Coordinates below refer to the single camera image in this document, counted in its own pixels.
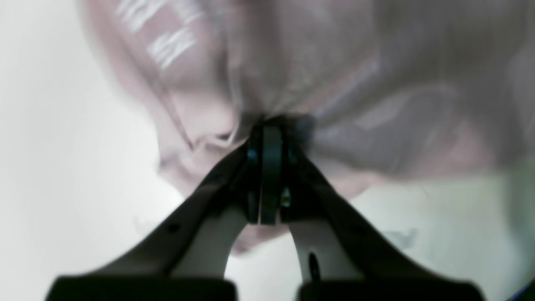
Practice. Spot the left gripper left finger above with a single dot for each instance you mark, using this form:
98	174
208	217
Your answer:
185	257

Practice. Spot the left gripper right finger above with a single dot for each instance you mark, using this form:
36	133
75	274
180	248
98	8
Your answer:
341	255

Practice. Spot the mauve pink T-shirt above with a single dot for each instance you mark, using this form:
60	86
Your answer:
380	90

